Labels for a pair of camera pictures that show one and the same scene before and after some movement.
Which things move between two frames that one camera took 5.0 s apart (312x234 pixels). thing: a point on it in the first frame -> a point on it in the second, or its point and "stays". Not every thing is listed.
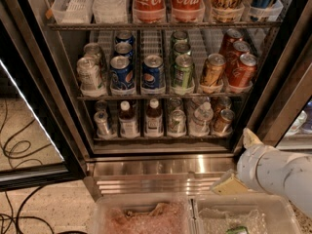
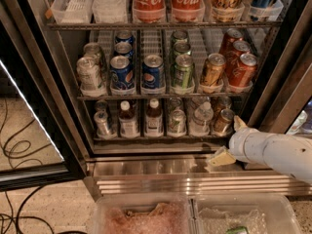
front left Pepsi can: (122, 79) stays
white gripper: (249, 169) -> (243, 144)
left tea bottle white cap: (128, 124) stays
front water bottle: (200, 124) stays
